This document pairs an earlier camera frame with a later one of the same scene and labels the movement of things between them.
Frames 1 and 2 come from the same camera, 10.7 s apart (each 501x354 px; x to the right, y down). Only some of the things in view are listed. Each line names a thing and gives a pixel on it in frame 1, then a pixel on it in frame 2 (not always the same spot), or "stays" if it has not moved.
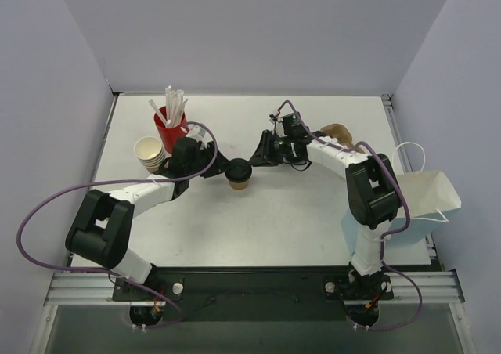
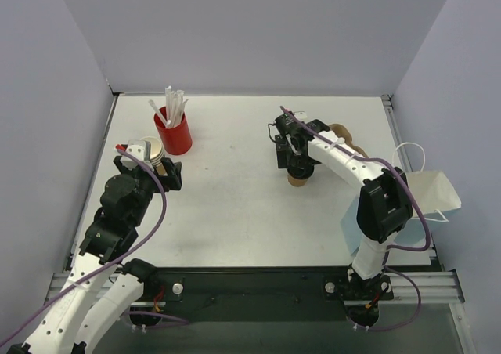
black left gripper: x=211 y=161 → x=157 y=172
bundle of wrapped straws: x=174 y=105 stays
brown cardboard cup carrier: x=341 y=133 stays
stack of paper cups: x=150 y=151 stays
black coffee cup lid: x=238 y=170 → x=300 y=171
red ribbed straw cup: x=168 y=135 stays
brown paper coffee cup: x=239 y=186 → x=297 y=182
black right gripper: x=268 y=149 → x=282 y=150
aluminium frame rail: x=427 y=284 stays
